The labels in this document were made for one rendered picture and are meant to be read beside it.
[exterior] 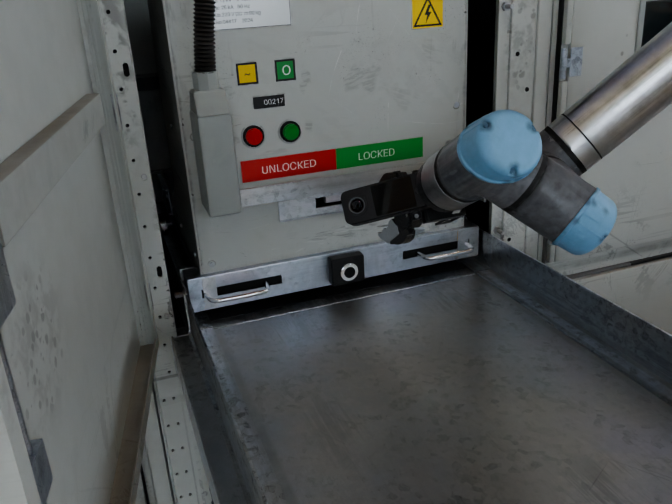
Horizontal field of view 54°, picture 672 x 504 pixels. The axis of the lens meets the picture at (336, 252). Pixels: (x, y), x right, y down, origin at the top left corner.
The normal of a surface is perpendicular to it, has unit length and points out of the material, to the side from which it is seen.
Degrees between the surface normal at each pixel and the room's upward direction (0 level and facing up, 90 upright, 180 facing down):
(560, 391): 0
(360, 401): 0
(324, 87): 90
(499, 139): 61
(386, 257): 90
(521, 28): 90
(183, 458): 90
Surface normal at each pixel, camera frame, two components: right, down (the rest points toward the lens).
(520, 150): 0.28, -0.18
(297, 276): 0.35, 0.33
